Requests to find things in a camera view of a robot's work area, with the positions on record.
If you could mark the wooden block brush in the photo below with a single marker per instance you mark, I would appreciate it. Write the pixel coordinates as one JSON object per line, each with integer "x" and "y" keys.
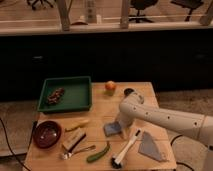
{"x": 70, "y": 143}

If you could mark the green plastic tray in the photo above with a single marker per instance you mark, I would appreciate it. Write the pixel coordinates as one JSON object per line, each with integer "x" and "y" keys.
{"x": 77, "y": 94}

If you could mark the grey folded cloth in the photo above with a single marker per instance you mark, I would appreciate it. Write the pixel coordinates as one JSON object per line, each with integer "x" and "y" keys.
{"x": 149, "y": 148}

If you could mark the yellow banana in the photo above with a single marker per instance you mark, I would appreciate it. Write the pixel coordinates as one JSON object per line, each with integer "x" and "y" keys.
{"x": 76, "y": 125}

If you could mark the brown food pile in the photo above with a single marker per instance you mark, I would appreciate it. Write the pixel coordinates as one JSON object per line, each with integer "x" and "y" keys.
{"x": 55, "y": 96}

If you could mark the black office chair left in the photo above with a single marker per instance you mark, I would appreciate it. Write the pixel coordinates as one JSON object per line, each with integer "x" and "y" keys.
{"x": 43, "y": 3}

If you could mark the blue sponge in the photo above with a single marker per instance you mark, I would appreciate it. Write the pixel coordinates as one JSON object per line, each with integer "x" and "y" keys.
{"x": 112, "y": 128}

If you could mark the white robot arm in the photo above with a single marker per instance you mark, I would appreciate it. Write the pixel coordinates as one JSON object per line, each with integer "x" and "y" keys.
{"x": 195, "y": 126}

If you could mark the orange apple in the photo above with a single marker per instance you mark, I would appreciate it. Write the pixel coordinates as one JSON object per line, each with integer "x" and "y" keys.
{"x": 110, "y": 87}

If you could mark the black office chair right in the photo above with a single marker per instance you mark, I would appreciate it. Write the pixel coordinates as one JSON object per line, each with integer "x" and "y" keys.
{"x": 190, "y": 4}

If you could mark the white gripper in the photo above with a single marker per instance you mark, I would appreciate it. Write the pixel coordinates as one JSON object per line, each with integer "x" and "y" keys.
{"x": 124, "y": 121}

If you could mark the black office chair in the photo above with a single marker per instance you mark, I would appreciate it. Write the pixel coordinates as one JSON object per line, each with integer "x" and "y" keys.
{"x": 141, "y": 5}
{"x": 43, "y": 3}
{"x": 190, "y": 4}

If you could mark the dark red bowl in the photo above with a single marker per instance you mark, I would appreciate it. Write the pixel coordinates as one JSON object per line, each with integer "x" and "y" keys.
{"x": 47, "y": 134}

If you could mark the green cucumber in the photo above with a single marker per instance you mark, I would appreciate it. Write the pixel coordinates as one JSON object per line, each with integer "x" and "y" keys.
{"x": 98, "y": 155}

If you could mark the white dish brush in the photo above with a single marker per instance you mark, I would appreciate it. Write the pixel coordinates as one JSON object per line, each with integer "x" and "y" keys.
{"x": 116, "y": 161}

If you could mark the dark metal cup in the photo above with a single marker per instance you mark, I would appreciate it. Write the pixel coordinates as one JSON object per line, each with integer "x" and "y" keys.
{"x": 128, "y": 91}

